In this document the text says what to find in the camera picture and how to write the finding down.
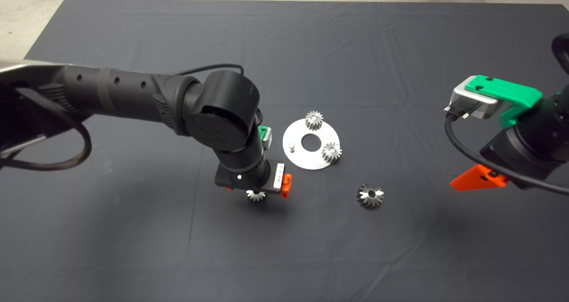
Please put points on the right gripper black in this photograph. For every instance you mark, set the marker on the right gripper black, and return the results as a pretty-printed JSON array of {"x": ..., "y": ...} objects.
[{"x": 506, "y": 159}]

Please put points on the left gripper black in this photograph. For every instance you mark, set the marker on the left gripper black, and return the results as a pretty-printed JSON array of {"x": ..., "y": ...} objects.
[{"x": 249, "y": 184}]

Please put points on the small steel spur gear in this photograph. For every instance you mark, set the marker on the small steel spur gear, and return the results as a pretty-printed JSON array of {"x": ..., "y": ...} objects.
[
  {"x": 256, "y": 197},
  {"x": 332, "y": 152},
  {"x": 314, "y": 121}
]

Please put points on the large dark steel gear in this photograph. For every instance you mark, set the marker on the large dark steel gear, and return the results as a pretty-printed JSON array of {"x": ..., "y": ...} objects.
[{"x": 363, "y": 199}]

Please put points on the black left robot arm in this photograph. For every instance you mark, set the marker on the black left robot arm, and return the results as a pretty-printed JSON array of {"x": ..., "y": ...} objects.
[{"x": 124, "y": 93}]

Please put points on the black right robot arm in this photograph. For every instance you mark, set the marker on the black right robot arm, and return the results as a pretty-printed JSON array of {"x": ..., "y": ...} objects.
[{"x": 551, "y": 128}]

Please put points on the round metal plate with hole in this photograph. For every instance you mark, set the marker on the round metal plate with hole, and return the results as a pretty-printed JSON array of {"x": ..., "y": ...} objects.
[{"x": 311, "y": 162}]

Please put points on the dark grey table cloth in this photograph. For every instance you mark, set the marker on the dark grey table cloth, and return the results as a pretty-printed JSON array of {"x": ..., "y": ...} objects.
[{"x": 266, "y": 257}]

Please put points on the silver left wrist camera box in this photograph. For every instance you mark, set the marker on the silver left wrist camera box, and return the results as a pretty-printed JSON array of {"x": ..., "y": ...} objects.
[{"x": 267, "y": 139}]

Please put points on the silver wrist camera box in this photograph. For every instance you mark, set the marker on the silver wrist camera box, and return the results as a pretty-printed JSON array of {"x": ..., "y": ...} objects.
[
  {"x": 267, "y": 139},
  {"x": 486, "y": 108}
]

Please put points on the green left wrist camera mount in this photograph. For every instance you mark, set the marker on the green left wrist camera mount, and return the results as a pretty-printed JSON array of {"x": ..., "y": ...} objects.
[{"x": 262, "y": 130}]

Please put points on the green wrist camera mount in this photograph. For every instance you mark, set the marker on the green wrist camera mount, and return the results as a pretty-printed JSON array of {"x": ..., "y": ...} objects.
[
  {"x": 262, "y": 130},
  {"x": 506, "y": 88}
]

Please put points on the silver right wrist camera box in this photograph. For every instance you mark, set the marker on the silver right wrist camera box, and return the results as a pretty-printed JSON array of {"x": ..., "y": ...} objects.
[{"x": 486, "y": 108}]

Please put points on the green right wrist camera mount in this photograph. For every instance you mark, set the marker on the green right wrist camera mount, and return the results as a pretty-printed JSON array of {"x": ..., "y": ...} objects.
[{"x": 506, "y": 88}]

